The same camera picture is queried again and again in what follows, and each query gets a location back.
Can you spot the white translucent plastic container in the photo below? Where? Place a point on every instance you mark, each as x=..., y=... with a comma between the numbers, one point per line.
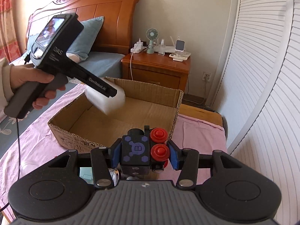
x=105, y=95

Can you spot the small green desk fan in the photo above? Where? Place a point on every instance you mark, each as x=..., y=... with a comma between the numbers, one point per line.
x=151, y=34

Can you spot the wooden nightstand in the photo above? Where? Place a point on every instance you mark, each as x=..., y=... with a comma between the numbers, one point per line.
x=156, y=69

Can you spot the wooden headboard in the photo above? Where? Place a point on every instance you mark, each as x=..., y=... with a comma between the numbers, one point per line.
x=115, y=36

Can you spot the wall power socket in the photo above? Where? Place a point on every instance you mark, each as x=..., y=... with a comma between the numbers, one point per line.
x=206, y=77

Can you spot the white remote control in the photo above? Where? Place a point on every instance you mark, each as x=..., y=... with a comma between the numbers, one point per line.
x=180, y=56

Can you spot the brown cardboard box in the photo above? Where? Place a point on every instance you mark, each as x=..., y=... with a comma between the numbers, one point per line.
x=83, y=127

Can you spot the white louvered closet door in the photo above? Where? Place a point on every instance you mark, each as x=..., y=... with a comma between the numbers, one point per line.
x=258, y=95

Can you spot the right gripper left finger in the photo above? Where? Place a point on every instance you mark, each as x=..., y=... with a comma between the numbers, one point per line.
x=103, y=158

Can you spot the white power strip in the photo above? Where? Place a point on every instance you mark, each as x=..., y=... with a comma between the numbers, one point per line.
x=138, y=47

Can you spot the silver tape measure gadget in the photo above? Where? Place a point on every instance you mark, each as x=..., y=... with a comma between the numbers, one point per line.
x=116, y=175

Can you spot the black toy train car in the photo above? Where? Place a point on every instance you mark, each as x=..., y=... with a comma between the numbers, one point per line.
x=144, y=151

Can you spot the small clock display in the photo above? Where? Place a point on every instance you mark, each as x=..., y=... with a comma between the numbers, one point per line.
x=179, y=45

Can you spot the orange patterned curtain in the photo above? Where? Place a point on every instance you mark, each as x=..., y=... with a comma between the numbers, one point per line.
x=9, y=44

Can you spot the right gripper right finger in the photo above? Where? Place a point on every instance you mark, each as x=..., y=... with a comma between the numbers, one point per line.
x=186, y=161

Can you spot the blue pillow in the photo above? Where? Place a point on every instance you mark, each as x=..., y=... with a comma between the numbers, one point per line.
x=84, y=39

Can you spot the clear spray bottle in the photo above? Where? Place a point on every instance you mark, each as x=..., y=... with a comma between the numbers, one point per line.
x=161, y=50

